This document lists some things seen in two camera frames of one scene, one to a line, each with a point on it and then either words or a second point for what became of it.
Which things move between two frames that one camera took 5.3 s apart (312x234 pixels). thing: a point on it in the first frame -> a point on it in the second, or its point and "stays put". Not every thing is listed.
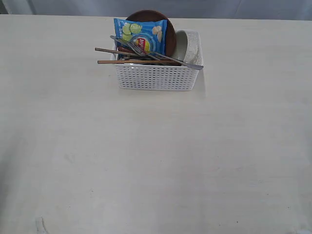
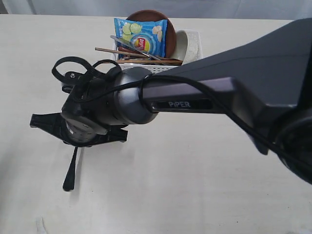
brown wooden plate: (151, 15) stays put
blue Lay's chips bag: (150, 35) stays put
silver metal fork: (146, 52) -> (69, 183)
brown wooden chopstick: (120, 52) stays put
